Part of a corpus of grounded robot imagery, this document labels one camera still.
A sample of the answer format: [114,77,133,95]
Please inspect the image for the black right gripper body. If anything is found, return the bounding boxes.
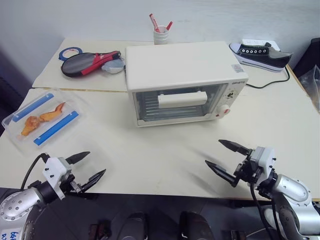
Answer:
[233,149,264,188]

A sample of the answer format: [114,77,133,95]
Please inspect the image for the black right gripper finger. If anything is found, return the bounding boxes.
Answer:
[204,159,240,188]
[217,138,252,157]

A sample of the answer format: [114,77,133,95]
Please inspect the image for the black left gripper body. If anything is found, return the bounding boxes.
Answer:
[59,174,83,195]

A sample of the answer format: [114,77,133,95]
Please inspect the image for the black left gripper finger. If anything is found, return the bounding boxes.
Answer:
[79,168,107,194]
[66,150,92,166]

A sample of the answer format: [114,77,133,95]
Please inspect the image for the white round oven knob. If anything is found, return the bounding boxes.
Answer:
[216,104,231,118]

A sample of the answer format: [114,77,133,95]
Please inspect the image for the clear plastic container blue clips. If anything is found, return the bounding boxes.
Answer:
[1,89,88,158]

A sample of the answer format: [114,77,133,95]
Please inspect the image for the cream toaster oven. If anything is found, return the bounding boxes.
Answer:
[124,41,250,129]

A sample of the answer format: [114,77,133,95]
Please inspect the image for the blue container latch strip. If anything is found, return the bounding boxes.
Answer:
[12,92,55,123]
[32,110,80,147]

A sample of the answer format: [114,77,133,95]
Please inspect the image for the orange fried chicken wing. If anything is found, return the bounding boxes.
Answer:
[39,101,67,122]

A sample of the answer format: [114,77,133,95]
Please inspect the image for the orange fried chicken drumstick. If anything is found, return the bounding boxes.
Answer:
[20,115,42,137]

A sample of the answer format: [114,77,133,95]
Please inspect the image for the black red table tennis paddle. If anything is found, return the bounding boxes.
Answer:
[60,50,123,78]

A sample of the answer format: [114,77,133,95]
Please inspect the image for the black white canvas sneaker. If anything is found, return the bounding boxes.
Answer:
[228,42,294,74]

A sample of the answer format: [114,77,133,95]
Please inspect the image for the pale round disc object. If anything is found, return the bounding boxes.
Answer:
[100,58,126,75]

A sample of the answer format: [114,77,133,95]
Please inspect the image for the clear plastic bag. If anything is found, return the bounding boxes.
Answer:
[298,65,320,111]

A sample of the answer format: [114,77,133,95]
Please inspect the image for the blue tape roll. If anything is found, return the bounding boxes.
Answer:
[58,46,85,62]

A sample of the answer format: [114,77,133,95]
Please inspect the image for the white power strip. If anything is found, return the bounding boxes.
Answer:
[240,38,281,51]

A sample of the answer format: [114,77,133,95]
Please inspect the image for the black chair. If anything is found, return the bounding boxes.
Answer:
[294,37,320,114]

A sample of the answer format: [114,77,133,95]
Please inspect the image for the white pen cup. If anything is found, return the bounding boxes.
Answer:
[152,25,170,46]

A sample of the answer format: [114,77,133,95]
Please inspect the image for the long red marker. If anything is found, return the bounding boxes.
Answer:
[149,13,162,34]

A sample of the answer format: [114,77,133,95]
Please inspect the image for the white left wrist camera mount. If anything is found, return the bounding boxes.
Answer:
[42,156,74,201]

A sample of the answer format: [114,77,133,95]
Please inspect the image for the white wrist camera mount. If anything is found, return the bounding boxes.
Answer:
[249,146,276,176]
[42,156,74,201]

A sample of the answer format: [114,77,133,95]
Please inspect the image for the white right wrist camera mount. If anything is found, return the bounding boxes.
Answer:
[249,146,276,176]

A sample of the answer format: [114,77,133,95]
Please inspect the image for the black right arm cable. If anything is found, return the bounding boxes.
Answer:
[248,183,277,237]

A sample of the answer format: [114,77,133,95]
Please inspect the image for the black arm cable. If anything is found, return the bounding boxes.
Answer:
[248,183,277,237]
[20,152,49,191]

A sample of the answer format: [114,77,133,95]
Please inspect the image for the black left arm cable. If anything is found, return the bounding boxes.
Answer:
[20,152,49,191]

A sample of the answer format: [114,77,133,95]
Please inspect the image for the glass oven door with handle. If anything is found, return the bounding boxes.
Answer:
[131,83,229,121]

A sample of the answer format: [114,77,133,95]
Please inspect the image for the black power cable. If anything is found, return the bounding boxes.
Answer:
[245,63,291,89]

